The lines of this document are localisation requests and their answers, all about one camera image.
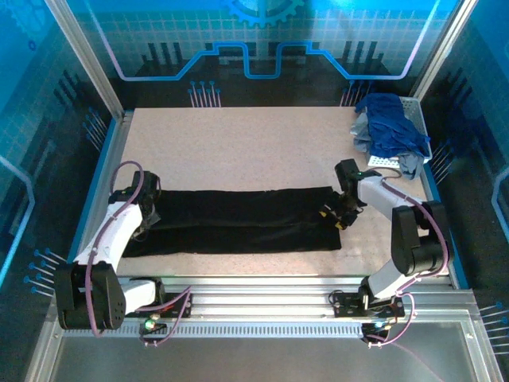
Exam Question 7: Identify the blue table edge trim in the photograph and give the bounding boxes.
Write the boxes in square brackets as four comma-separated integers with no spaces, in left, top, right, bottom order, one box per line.
[421,162,471,290]
[59,117,120,290]

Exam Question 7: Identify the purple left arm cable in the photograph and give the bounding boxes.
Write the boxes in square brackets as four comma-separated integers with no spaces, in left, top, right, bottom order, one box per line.
[84,161,194,347]

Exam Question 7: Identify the aluminium table side rail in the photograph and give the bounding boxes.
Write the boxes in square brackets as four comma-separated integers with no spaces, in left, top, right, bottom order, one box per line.
[75,111,136,287]

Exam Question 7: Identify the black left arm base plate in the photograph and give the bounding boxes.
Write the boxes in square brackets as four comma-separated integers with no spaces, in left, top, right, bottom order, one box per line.
[121,288,193,318]

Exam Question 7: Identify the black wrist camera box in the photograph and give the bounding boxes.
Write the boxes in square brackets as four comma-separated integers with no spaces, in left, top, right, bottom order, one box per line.
[132,170,161,197]
[334,158,359,183]

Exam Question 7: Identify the slotted metal cable duct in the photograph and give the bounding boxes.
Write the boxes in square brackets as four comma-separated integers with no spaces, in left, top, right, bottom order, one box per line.
[63,321,365,339]

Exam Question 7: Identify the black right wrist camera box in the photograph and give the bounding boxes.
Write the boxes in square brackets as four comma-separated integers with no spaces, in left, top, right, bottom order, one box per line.
[334,158,359,183]

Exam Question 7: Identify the aluminium frame post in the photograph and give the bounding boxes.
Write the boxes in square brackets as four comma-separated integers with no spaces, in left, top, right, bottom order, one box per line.
[43,0,127,120]
[409,0,478,100]

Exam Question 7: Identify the steel tray panel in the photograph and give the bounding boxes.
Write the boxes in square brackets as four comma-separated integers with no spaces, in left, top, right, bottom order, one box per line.
[23,318,504,382]

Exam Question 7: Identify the small black controller board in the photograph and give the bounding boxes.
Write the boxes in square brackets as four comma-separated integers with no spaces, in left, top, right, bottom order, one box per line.
[360,320,393,339]
[138,318,168,337]

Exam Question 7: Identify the grey t-shirt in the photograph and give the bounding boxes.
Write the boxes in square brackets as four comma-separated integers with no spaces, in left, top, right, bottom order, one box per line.
[349,113,425,181]

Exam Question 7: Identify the white perforated plastic basket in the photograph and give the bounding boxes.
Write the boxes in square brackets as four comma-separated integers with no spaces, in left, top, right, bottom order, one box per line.
[365,96,434,170]

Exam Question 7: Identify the aluminium frame cross rails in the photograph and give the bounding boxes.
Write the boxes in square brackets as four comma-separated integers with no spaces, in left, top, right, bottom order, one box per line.
[51,274,478,324]

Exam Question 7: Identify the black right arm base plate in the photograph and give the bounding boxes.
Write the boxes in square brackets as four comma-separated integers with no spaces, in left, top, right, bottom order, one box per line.
[329,290,406,319]

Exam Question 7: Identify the black floral print t-shirt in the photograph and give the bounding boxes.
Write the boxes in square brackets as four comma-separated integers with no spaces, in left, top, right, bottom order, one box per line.
[121,185,343,259]

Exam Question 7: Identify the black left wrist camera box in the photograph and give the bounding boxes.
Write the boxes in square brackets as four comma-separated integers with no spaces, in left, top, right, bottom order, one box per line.
[132,170,161,197]

